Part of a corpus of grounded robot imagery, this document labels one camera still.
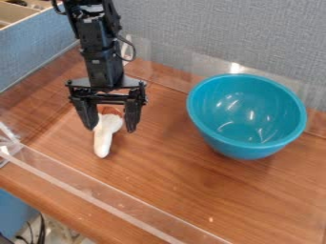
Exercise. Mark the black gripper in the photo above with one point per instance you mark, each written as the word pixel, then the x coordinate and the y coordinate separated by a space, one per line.
pixel 105 86

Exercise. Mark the wooden shelf unit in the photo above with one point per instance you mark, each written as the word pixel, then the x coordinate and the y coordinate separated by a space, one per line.
pixel 14 10

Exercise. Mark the clear acrylic barrier frame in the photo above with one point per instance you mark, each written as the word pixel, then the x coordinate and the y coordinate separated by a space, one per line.
pixel 163 189

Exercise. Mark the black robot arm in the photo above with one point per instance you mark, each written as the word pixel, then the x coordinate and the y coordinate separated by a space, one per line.
pixel 96 26

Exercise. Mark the blue plastic bowl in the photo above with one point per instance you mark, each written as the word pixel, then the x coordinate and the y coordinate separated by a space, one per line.
pixel 247 115

